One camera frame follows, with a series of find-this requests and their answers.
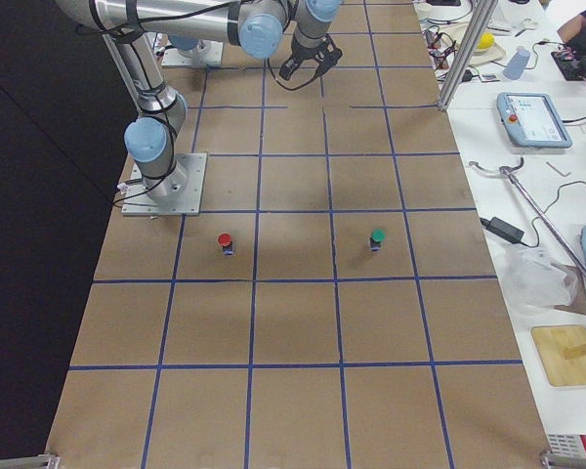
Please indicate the yellow fruit toy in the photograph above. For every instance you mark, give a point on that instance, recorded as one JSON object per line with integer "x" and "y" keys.
{"x": 486, "y": 41}

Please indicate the wooden cutting board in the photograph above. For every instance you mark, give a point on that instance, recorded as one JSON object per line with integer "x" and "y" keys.
{"x": 562, "y": 351}

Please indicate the black power adapter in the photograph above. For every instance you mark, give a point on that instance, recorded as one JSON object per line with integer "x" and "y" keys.
{"x": 504, "y": 230}

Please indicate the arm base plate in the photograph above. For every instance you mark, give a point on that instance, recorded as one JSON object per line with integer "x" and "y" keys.
{"x": 180, "y": 193}
{"x": 204, "y": 54}

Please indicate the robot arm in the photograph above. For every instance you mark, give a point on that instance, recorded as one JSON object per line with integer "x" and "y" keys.
{"x": 162, "y": 111}
{"x": 312, "y": 17}

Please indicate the beige tray with plate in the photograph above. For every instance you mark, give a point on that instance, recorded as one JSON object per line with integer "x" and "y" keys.
{"x": 453, "y": 34}

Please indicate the metal grabber pole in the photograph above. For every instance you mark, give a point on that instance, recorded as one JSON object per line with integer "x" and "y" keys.
{"x": 510, "y": 173}

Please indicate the clear plastic bag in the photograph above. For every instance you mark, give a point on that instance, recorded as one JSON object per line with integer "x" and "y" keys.
{"x": 531, "y": 277}

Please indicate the red push button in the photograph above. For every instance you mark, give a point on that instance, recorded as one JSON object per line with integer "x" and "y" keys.
{"x": 226, "y": 244}

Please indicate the aluminium frame post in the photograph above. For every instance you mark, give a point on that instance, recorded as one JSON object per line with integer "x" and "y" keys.
{"x": 481, "y": 16}

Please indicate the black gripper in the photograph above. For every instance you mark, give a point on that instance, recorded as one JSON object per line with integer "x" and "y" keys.
{"x": 299, "y": 52}

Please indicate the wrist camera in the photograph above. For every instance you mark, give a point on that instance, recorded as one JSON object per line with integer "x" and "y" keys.
{"x": 327, "y": 56}

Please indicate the green push button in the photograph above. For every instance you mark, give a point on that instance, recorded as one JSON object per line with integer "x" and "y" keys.
{"x": 376, "y": 239}

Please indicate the blue plastic cup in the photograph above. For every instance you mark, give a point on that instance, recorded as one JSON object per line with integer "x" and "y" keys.
{"x": 517, "y": 64}

